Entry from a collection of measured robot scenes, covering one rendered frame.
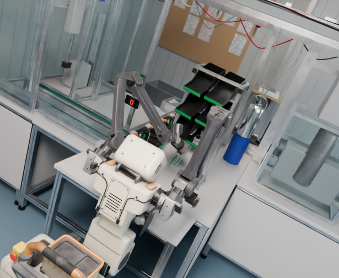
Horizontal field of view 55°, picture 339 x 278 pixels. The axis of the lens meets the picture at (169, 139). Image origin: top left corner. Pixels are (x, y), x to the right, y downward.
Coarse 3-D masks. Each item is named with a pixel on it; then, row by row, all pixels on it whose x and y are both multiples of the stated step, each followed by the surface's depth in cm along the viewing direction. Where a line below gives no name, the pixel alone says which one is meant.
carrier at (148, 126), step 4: (148, 124) 273; (144, 128) 268; (148, 128) 271; (140, 132) 257; (144, 132) 260; (148, 132) 258; (152, 136) 255; (156, 136) 256; (148, 140) 251; (152, 140) 253; (156, 140) 255; (156, 144) 249; (160, 144) 252
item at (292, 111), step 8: (296, 104) 269; (296, 112) 243; (312, 112) 279; (288, 120) 247; (312, 120) 240; (328, 128) 238; (280, 136) 253; (272, 144) 300; (272, 152) 258; (264, 160) 263; (256, 176) 269; (256, 184) 270; (272, 192) 267; (288, 200) 263; (304, 208) 259; (320, 216) 256; (336, 216) 251
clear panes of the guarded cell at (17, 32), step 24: (0, 0) 233; (24, 0) 224; (0, 24) 238; (24, 24) 229; (0, 48) 244; (24, 48) 235; (48, 48) 303; (72, 48) 333; (0, 72) 251; (24, 72) 241; (48, 72) 318; (24, 96) 247
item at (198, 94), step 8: (208, 64) 217; (200, 72) 214; (216, 72) 218; (224, 72) 213; (192, 80) 211; (200, 80) 215; (208, 80) 215; (216, 80) 208; (184, 88) 206; (192, 88) 207; (200, 88) 208; (208, 88) 205; (200, 96) 201
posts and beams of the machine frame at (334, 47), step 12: (204, 0) 294; (216, 0) 241; (228, 0) 238; (168, 12) 319; (228, 12) 288; (240, 12) 284; (252, 12) 234; (264, 24) 279; (276, 24) 229; (288, 24) 226; (288, 36) 273; (300, 36) 269; (312, 36) 222; (324, 36) 219; (156, 48) 333; (324, 48) 265; (336, 48) 217; (312, 60) 270; (336, 72) 266; (144, 84) 350
